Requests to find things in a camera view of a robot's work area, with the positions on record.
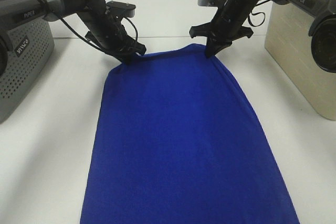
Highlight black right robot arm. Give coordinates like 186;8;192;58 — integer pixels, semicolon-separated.
189;0;335;73

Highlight blue microfibre towel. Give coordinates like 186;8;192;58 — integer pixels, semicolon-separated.
80;44;299;223

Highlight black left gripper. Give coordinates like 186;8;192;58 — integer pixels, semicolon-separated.
77;6;146;65

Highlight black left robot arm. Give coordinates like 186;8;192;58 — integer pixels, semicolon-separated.
1;0;146;73

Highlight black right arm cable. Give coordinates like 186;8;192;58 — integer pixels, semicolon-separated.
246;0;274;28

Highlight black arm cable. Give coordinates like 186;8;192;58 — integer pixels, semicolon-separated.
246;0;274;28
9;0;139;51

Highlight grey perforated plastic basket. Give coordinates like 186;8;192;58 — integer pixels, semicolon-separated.
0;0;55;124

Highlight beige plastic storage bin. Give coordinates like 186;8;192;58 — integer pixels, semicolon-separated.
265;0;335;120

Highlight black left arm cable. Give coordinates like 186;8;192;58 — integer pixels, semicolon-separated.
9;0;139;51

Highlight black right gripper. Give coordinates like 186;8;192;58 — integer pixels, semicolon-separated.
189;0;260;58

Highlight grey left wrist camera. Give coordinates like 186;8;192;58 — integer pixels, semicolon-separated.
107;1;136;18

